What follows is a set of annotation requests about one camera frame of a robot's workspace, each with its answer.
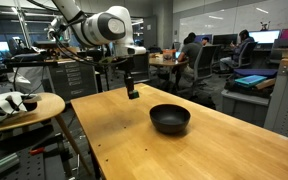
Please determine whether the round wooden meeting table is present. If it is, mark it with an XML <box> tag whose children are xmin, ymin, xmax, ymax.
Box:
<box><xmin>148</xmin><ymin>55</ymin><xmax>189</xmax><ymax>91</ymax></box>

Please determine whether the white cloth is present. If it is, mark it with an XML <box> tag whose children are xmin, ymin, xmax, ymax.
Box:
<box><xmin>0</xmin><ymin>91</ymin><xmax>42</xmax><ymax>122</ymax></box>

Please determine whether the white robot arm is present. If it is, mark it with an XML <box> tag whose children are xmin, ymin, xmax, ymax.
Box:
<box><xmin>52</xmin><ymin>0</ymin><xmax>146</xmax><ymax>66</ymax></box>

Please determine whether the aluminium extrusion bar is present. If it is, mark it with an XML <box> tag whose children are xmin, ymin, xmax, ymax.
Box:
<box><xmin>0</xmin><ymin>153</ymin><xmax>19</xmax><ymax>173</ymax></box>

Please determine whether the seated person at monitors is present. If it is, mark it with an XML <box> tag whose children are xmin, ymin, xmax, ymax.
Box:
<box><xmin>220</xmin><ymin>29</ymin><xmax>254</xmax><ymax>71</ymax></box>

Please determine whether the grey storage bin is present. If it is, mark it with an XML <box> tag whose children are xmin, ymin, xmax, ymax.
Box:
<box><xmin>221</xmin><ymin>90</ymin><xmax>269</xmax><ymax>127</ymax></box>

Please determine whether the round wooden side table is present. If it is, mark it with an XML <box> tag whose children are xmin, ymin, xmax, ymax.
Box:
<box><xmin>0</xmin><ymin>92</ymin><xmax>92</xmax><ymax>175</ymax></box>

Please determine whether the black bowl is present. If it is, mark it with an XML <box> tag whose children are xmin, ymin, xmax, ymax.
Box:
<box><xmin>149</xmin><ymin>104</ymin><xmax>191</xmax><ymax>134</ymax></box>

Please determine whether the orange handled tool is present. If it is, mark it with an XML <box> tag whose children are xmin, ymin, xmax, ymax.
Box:
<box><xmin>29</xmin><ymin>147</ymin><xmax>45</xmax><ymax>156</ymax></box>

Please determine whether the dark computer monitor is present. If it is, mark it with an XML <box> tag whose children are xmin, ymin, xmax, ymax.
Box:
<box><xmin>213</xmin><ymin>34</ymin><xmax>237</xmax><ymax>45</ymax></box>

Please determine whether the grey office chair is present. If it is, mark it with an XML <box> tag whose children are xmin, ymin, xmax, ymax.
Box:
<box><xmin>182</xmin><ymin>45</ymin><xmax>219</xmax><ymax>95</ymax></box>

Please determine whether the orange box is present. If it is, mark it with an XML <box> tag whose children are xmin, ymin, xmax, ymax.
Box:
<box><xmin>163</xmin><ymin>49</ymin><xmax>176</xmax><ymax>60</ymax></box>

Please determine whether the teal tablet case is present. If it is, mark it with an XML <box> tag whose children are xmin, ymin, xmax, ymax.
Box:
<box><xmin>235</xmin><ymin>75</ymin><xmax>266</xmax><ymax>87</ymax></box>

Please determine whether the black cabinet with labels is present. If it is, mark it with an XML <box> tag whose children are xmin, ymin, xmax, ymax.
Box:
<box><xmin>49</xmin><ymin>61</ymin><xmax>98</xmax><ymax>102</ymax></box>

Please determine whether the person in grey shirt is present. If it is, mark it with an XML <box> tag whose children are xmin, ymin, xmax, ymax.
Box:
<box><xmin>176</xmin><ymin>32</ymin><xmax>202</xmax><ymax>81</ymax></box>

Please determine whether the small green block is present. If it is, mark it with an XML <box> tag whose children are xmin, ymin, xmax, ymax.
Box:
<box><xmin>129</xmin><ymin>90</ymin><xmax>139</xmax><ymax>99</ymax></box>

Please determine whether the dark office chair right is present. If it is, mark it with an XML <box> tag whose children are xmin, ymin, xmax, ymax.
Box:
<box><xmin>233</xmin><ymin>42</ymin><xmax>257</xmax><ymax>69</ymax></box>

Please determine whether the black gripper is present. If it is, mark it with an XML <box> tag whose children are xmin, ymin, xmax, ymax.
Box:
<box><xmin>118</xmin><ymin>56</ymin><xmax>134</xmax><ymax>99</ymax></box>

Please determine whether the bright computer monitor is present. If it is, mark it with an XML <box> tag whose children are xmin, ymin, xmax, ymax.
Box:
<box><xmin>250</xmin><ymin>30</ymin><xmax>280</xmax><ymax>44</ymax></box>

